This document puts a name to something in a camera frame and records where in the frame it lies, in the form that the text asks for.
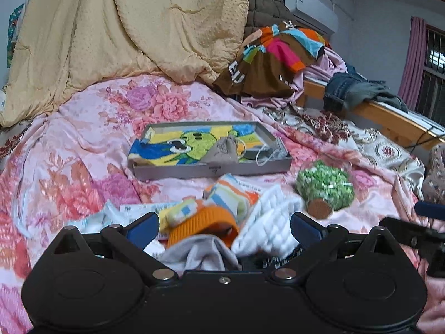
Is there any cartoon print towel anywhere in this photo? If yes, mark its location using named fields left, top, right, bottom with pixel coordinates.
left=128, top=122, right=270, bottom=166

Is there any grey cloth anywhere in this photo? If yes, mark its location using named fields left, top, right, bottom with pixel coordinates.
left=158, top=235, right=242, bottom=274

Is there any black cable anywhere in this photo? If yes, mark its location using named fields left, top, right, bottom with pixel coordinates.
left=403, top=120, right=445, bottom=150

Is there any white face mask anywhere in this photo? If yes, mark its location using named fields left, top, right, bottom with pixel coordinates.
left=238, top=139, right=290, bottom=167

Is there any white air conditioner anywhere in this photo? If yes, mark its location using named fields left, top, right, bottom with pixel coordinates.
left=282, top=0, right=339, bottom=36

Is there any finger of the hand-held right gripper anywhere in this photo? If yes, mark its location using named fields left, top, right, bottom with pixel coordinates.
left=414, top=201, right=445, bottom=221
left=379, top=217, right=445, bottom=279

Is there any brown multicolour garment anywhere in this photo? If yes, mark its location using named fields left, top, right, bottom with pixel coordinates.
left=213, top=21, right=332, bottom=99

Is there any dark olive padded jacket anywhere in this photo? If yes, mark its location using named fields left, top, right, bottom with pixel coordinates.
left=243, top=0, right=300, bottom=39

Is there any brocade floral blanket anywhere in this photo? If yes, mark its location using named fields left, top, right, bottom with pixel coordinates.
left=262, top=106, right=445, bottom=206

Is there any white quilted cloth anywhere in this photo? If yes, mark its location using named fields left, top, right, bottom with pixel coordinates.
left=231, top=184, right=306, bottom=256

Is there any grey garment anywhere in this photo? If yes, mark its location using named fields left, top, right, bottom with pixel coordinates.
left=349, top=80, right=409, bottom=114

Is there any yellow quilt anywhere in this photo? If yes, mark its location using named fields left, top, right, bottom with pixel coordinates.
left=0, top=0, right=250, bottom=127

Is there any grey drawstring pouch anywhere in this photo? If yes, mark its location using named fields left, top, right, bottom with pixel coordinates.
left=201, top=136, right=244, bottom=165

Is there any grey shallow box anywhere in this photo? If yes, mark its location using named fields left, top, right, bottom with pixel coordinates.
left=128, top=121, right=293, bottom=182

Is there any yellow cloth with blue squares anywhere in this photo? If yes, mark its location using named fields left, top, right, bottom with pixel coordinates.
left=158, top=198, right=206, bottom=232

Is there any green knitted pouch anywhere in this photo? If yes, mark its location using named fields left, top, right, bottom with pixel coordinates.
left=296, top=160, right=355, bottom=220

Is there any orange striped sock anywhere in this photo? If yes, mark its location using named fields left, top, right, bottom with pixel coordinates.
left=204, top=173, right=261, bottom=224

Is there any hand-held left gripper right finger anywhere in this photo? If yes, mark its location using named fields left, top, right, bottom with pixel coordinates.
left=266, top=212, right=406, bottom=283

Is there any pink floral bedsheet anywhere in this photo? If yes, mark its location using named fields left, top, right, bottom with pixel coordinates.
left=0, top=75, right=445, bottom=334

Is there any orange knit beanie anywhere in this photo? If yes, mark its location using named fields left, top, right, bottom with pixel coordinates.
left=167, top=206, right=240, bottom=249

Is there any white soft cloth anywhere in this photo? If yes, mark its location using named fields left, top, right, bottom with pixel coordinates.
left=14, top=200, right=120, bottom=240

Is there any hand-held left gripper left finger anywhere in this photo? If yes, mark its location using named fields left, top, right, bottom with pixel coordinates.
left=45, top=212, right=175, bottom=283

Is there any barred window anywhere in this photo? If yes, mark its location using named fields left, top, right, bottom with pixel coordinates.
left=415, top=24, right=445, bottom=126

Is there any teal wall poster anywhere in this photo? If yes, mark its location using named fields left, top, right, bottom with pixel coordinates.
left=7, top=3, right=25, bottom=67

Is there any wooden bed rail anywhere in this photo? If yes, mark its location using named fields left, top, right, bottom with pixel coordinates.
left=295, top=78, right=445, bottom=151

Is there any pink curtain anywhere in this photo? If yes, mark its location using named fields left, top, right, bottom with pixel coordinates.
left=398, top=16, right=428, bottom=111

